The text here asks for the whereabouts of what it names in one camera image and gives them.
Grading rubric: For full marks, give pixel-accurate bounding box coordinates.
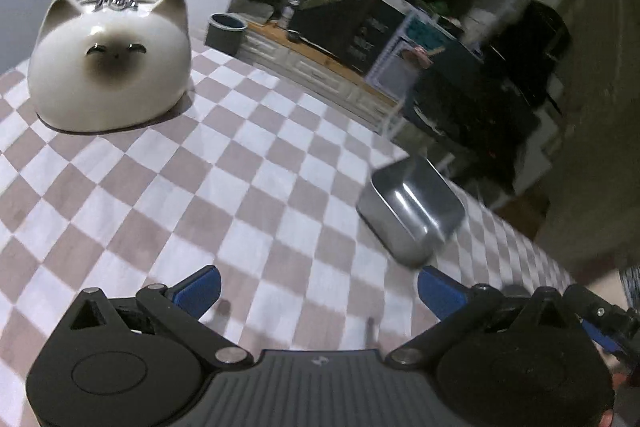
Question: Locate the white drawer cabinet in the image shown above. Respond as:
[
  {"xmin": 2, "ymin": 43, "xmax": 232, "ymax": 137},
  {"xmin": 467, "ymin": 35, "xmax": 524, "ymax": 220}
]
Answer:
[{"xmin": 240, "ymin": 22, "xmax": 406, "ymax": 132}]

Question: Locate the grey round bin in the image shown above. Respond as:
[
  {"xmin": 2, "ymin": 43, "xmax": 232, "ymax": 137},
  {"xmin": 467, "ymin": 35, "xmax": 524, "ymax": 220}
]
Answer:
[{"xmin": 206, "ymin": 13, "xmax": 248, "ymax": 56}]

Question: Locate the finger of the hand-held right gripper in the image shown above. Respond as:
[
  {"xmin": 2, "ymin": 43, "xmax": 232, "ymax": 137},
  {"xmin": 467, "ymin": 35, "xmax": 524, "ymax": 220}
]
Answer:
[
  {"xmin": 580, "ymin": 317, "xmax": 640, "ymax": 375},
  {"xmin": 564, "ymin": 283, "xmax": 640, "ymax": 333}
]

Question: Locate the dark sofa with clothes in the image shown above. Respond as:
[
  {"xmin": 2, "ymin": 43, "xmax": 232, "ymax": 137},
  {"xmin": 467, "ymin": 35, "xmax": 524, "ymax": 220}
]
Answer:
[{"xmin": 405, "ymin": 42, "xmax": 546, "ymax": 188}]

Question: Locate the brown white checkered tablecloth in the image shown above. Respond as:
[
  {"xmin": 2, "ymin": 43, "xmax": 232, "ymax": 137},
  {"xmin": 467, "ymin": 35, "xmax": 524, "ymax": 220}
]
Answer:
[{"xmin": 0, "ymin": 42, "xmax": 581, "ymax": 408}]

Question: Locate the white cat-shaped ceramic bowl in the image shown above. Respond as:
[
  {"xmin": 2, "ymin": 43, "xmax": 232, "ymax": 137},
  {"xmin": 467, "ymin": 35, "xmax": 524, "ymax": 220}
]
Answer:
[{"xmin": 27, "ymin": 0, "xmax": 193, "ymax": 134}]

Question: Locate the black chalkboard sign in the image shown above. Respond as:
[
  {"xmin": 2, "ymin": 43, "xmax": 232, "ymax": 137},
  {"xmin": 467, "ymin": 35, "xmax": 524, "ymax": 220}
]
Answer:
[{"xmin": 345, "ymin": 2, "xmax": 408, "ymax": 75}]

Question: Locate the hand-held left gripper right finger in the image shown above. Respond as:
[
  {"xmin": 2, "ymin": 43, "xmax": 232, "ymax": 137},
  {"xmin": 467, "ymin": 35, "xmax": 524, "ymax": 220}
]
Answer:
[{"xmin": 387, "ymin": 265, "xmax": 582, "ymax": 368}]

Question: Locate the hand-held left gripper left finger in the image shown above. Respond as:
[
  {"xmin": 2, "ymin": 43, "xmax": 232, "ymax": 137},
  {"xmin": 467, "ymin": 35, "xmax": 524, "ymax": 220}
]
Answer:
[{"xmin": 65, "ymin": 265, "xmax": 254, "ymax": 368}]

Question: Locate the grey rectangular dish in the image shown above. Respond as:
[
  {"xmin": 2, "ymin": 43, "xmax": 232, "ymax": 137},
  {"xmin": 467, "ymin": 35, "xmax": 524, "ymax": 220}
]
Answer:
[{"xmin": 356, "ymin": 157, "xmax": 467, "ymax": 268}]

